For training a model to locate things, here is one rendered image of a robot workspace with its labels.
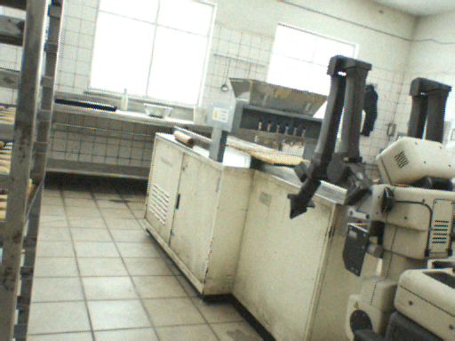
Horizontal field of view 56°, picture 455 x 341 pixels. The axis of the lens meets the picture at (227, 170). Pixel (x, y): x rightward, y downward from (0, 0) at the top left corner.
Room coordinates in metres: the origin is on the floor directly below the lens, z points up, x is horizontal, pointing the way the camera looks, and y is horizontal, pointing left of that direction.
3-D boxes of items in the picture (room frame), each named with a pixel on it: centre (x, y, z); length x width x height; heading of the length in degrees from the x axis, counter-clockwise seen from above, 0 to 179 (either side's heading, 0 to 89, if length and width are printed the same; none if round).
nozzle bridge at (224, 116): (2.59, -0.22, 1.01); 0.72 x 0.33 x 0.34; 118
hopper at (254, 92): (2.59, -0.22, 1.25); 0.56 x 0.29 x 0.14; 118
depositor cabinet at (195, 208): (3.01, 0.00, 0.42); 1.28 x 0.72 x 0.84; 28
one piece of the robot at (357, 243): (1.51, -0.61, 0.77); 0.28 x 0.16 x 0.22; 118
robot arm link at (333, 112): (1.56, -0.34, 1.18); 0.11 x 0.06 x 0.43; 118
